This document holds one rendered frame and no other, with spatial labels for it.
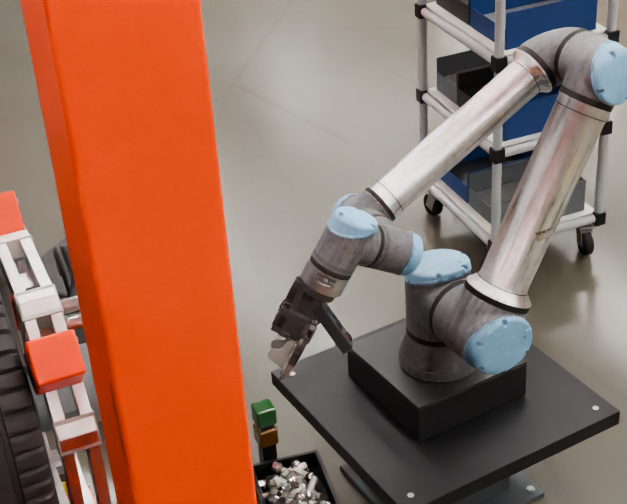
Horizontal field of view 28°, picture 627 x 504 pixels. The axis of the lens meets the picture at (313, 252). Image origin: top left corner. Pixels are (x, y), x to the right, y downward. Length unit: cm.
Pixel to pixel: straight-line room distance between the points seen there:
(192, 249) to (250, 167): 325
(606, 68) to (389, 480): 100
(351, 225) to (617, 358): 145
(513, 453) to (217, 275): 152
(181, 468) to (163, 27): 58
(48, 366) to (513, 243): 114
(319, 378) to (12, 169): 214
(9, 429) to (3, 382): 7
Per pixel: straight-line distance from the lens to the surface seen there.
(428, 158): 262
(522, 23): 363
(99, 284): 142
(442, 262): 283
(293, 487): 240
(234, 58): 561
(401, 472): 283
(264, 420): 245
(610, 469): 331
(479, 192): 406
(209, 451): 161
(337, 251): 241
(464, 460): 286
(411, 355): 291
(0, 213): 223
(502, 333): 267
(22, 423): 192
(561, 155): 262
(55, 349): 190
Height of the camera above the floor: 220
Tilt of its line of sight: 32 degrees down
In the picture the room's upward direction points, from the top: 4 degrees counter-clockwise
